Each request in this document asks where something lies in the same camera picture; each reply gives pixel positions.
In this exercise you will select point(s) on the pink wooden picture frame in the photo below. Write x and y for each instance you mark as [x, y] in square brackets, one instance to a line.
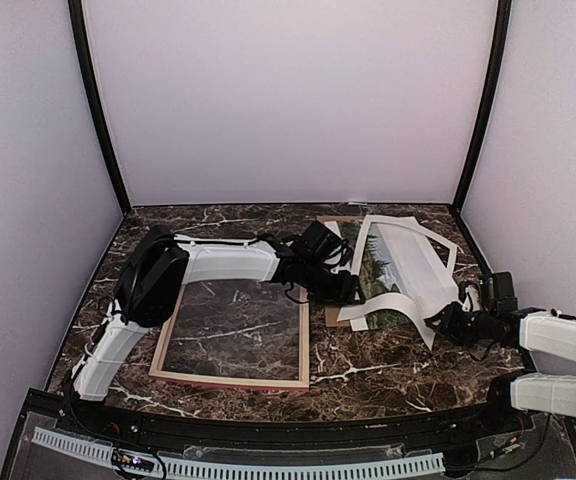
[228, 377]

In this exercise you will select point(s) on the black front rail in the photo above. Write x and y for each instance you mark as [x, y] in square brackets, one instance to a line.
[451, 429]

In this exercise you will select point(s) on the white mat board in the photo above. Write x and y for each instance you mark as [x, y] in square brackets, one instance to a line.
[398, 305]

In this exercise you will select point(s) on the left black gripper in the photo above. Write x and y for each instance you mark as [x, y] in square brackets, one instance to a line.
[343, 292]

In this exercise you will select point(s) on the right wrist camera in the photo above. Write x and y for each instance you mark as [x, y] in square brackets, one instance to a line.
[493, 293]

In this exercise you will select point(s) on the left black corner post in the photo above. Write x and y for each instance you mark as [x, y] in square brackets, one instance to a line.
[96, 109]

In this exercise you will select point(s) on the clear acrylic sheet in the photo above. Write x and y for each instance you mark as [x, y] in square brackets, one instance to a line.
[233, 330]

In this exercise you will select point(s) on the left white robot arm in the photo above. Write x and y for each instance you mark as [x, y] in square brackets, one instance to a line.
[147, 290]

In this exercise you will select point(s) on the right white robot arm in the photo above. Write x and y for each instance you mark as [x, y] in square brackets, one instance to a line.
[531, 330]

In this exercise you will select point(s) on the black corner post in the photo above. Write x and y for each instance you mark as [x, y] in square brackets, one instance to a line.
[491, 79]
[96, 109]

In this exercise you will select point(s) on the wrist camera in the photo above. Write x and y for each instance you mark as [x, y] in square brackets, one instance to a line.
[321, 246]
[493, 293]

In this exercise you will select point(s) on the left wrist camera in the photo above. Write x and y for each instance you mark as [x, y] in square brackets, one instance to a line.
[321, 246]

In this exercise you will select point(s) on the white slotted cable duct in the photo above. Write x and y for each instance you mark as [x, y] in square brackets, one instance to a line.
[134, 464]

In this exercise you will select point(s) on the right black corner post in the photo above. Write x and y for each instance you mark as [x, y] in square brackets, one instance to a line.
[491, 79]

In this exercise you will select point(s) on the landscape photo print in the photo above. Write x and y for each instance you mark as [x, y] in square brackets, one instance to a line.
[378, 280]

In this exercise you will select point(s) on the brown cardboard backing board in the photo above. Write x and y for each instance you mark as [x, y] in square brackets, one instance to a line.
[333, 224]

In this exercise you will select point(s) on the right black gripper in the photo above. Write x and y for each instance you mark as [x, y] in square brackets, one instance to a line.
[448, 327]

